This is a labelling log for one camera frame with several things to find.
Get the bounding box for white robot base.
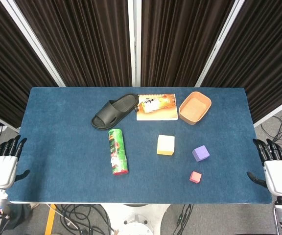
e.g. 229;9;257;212
101;204;171;235

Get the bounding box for spiral notebook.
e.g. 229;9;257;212
136;93;180;122

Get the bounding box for orange drink bottle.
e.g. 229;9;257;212
135;94;177;114

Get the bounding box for dark pleated partition panel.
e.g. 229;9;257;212
15;0;133;88
0;0;58;129
201;0;282;123
141;0;236;88

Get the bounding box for blue table cloth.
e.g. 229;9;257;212
7;87;273;205

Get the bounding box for small red cube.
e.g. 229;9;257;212
189;171;203;184

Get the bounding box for green chips can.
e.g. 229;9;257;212
107;128;129;177

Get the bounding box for large yellow cube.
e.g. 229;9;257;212
156;134;176;156

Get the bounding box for white partition base rail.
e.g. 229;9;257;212
253;94;282;128
0;109;21;134

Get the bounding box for white partition post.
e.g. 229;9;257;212
194;0;245;88
127;0;142;88
0;0;66;88

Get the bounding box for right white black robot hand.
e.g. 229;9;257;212
246;138;282;196

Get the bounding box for black rubber slipper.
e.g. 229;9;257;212
91;93;139;130

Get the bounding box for medium purple cube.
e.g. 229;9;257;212
191;145;211;163

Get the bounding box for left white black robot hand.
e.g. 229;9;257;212
0;135;31;189

